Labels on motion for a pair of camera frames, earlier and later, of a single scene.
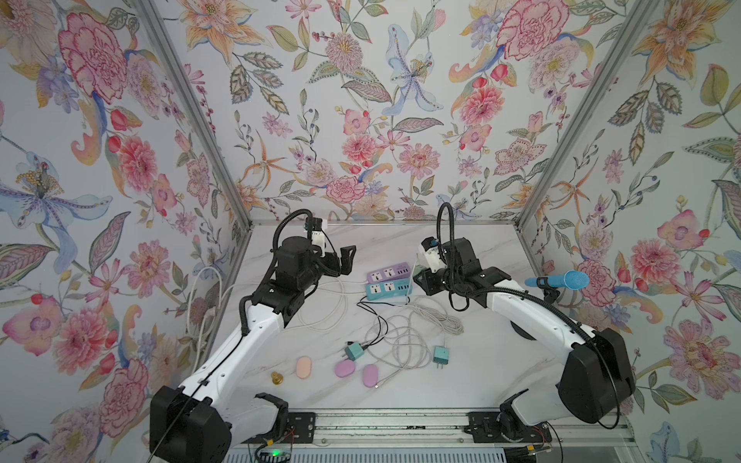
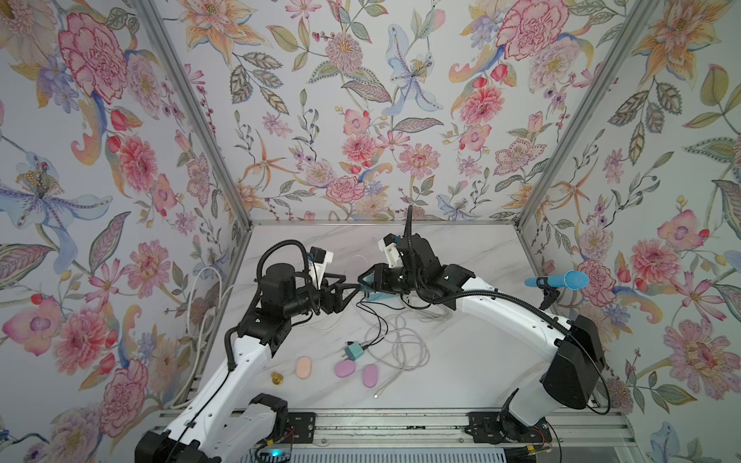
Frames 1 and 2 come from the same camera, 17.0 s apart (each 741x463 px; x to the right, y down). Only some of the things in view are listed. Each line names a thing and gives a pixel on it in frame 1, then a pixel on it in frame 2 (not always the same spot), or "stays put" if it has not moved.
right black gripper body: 443,281 → 397,282
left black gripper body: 326,265 → 319,301
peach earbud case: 303,367 stays put
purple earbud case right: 370,375 stays put
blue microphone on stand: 571,280 stays put
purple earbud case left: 344,368 stays put
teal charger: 441,356 → 369,279
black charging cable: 362,305 stays put
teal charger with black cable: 354,351 stays put
